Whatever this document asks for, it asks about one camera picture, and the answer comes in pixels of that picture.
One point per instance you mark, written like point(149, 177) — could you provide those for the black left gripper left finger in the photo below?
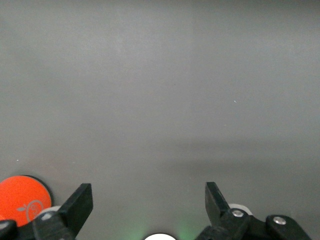
point(77, 202)

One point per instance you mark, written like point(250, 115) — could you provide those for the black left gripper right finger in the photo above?
point(215, 202)

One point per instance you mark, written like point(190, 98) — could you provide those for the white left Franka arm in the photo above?
point(160, 237)

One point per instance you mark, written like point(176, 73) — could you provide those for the orange cylindrical can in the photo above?
point(20, 197)

